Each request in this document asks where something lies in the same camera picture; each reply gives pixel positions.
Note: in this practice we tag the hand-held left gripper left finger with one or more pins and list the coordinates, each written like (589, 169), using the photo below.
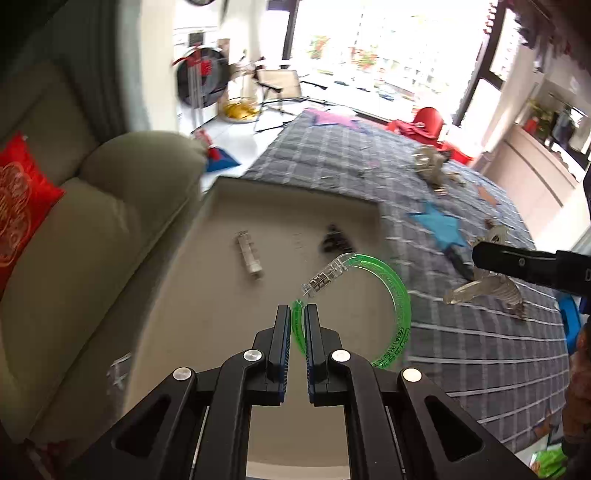
(285, 364)

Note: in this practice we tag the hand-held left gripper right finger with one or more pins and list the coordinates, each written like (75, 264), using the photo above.
(310, 369)

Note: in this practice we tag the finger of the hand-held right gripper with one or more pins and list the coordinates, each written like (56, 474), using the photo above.
(508, 263)

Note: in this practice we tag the large clear claw clip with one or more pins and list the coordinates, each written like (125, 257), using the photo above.
(485, 288)

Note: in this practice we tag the beige shallow tray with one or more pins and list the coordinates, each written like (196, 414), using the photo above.
(207, 300)

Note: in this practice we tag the small dark hair clip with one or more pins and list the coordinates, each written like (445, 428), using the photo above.
(458, 263)

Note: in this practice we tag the beige side cabinet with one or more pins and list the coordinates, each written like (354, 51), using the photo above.
(531, 175)

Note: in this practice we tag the small silver hair clip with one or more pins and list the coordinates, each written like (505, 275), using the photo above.
(248, 256)

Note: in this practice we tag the cream scrunchie pile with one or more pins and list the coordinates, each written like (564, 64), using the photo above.
(427, 161)

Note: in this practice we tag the small black claw clip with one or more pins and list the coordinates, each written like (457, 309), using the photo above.
(334, 239)

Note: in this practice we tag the red box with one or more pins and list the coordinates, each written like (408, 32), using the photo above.
(428, 121)
(401, 127)

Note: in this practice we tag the grey plaid blanket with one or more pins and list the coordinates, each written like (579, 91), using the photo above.
(323, 152)

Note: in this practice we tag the red mop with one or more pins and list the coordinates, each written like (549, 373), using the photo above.
(217, 154)

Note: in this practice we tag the beige leather sofa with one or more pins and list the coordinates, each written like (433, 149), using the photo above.
(115, 207)

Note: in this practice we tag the basket with yellow contents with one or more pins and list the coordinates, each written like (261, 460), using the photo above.
(240, 111)

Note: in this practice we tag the folding chair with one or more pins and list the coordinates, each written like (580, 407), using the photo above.
(277, 81)

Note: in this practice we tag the washing machine with dark door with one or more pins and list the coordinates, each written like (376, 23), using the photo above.
(212, 87)

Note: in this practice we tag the red embroidered cushion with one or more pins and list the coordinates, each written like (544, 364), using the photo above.
(23, 198)

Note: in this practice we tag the grey curtain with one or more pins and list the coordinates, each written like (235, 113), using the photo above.
(92, 55)

